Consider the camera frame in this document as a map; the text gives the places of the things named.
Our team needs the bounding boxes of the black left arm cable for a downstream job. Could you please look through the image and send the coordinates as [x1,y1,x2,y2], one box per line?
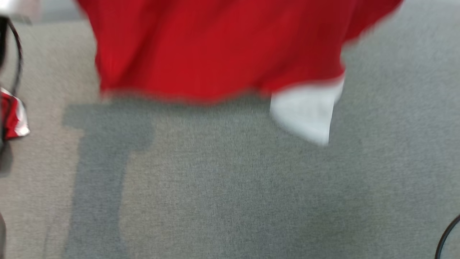
[5,20,24,97]

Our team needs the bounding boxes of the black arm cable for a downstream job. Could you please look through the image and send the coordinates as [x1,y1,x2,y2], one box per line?
[5,20,24,97]
[434,215,460,259]

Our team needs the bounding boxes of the red jersey with white sleeves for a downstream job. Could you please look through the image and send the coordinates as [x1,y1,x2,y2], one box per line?
[75,0,403,146]

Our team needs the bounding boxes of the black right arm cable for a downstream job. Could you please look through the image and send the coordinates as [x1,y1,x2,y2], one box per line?
[434,215,460,259]

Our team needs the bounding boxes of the red shorts with white stripe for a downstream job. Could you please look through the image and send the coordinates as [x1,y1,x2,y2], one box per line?
[0,88,30,141]

